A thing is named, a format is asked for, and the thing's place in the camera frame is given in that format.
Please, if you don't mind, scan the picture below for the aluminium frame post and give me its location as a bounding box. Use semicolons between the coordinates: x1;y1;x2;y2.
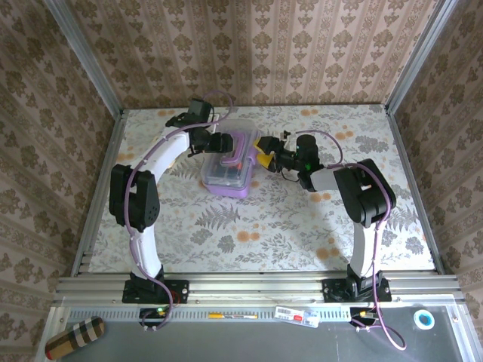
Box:
384;0;460;114
44;0;125;118

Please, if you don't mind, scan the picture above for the slotted grey cable duct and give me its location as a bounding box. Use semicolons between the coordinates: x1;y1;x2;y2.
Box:
66;305;354;322

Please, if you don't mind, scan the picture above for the barcode label packet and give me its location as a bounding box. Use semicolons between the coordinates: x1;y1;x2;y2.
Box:
274;305;321;328

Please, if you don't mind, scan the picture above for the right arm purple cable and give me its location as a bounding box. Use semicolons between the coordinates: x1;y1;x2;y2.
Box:
296;130;408;351

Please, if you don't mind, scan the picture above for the purple clear plastic toolbox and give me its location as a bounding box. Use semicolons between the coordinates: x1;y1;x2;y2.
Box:
200;119;264;200

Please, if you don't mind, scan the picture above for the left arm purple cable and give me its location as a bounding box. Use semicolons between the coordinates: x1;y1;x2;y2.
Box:
124;90;234;333

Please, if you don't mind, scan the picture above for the plaid cylindrical cushion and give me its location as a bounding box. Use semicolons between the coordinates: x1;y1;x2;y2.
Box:
44;316;106;361

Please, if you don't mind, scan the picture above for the black controller board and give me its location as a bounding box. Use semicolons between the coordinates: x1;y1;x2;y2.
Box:
349;307;380;328
139;307;171;328

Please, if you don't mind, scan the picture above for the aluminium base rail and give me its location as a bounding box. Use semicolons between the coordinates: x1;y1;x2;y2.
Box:
52;274;463;307

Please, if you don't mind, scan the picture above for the aluminium table side rail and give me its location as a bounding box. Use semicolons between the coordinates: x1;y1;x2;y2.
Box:
384;105;447;275
71;109;128;278

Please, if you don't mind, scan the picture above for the yellow silver pen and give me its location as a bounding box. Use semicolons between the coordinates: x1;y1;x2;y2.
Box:
208;311;260;321

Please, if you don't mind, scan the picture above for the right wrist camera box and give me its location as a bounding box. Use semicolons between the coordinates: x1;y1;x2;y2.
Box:
281;130;300;149

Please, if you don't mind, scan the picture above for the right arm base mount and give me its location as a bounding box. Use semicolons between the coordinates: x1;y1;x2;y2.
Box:
322;278;393;304

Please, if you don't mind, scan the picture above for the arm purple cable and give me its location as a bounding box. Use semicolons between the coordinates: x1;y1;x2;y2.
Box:
124;90;234;333
296;130;408;351

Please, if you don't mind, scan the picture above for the white tape roll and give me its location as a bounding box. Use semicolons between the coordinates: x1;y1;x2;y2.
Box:
413;308;436;331

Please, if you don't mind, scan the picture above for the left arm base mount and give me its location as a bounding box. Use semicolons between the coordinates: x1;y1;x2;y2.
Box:
122;278;190;305

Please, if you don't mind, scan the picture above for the grey metal panel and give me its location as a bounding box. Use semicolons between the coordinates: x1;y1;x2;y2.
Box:
35;305;482;362

